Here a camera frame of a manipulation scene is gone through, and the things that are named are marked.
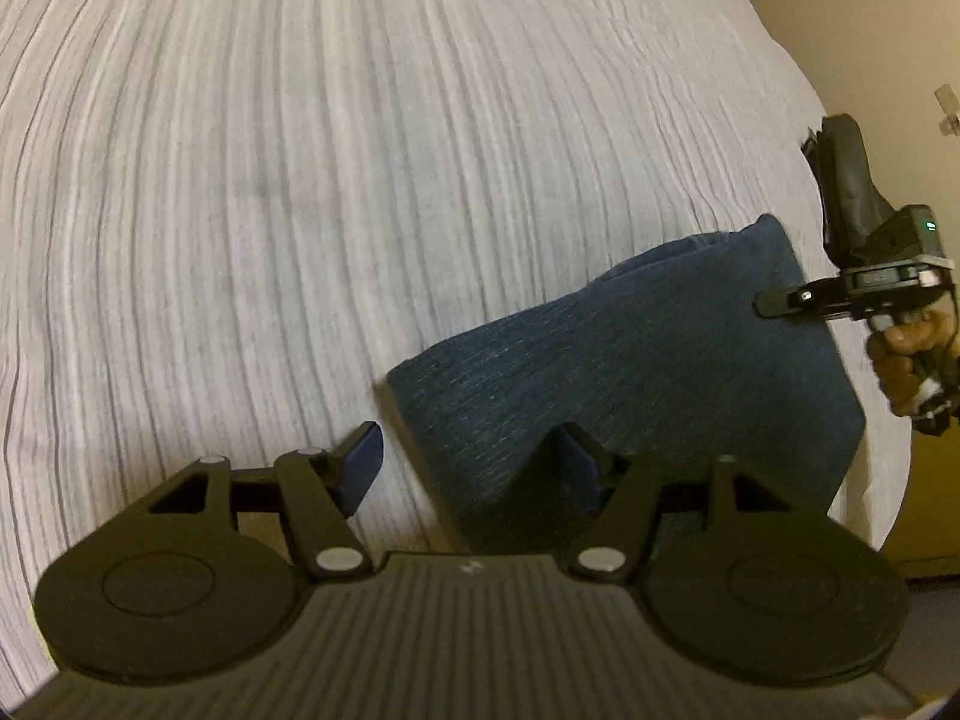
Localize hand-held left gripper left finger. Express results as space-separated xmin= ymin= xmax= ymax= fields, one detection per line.
xmin=139 ymin=420 xmax=385 ymax=582

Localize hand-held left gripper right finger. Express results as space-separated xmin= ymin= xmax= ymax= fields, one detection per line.
xmin=551 ymin=421 xmax=807 ymax=582

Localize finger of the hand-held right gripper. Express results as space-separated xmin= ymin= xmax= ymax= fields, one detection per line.
xmin=753 ymin=279 xmax=850 ymax=320

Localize blue denim jeans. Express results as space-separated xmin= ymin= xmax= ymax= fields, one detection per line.
xmin=385 ymin=213 xmax=865 ymax=557

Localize person's right hand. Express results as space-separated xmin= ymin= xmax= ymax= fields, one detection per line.
xmin=865 ymin=292 xmax=960 ymax=421

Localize black bag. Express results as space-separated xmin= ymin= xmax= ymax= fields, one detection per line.
xmin=799 ymin=112 xmax=897 ymax=268

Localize yellow wooden cabinet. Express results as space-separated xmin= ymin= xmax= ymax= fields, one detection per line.
xmin=883 ymin=420 xmax=960 ymax=578

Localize white striped bed cover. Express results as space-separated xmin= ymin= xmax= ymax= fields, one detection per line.
xmin=0 ymin=0 xmax=913 ymax=685

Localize clear wall hook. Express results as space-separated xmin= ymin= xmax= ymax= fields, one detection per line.
xmin=933 ymin=82 xmax=960 ymax=137

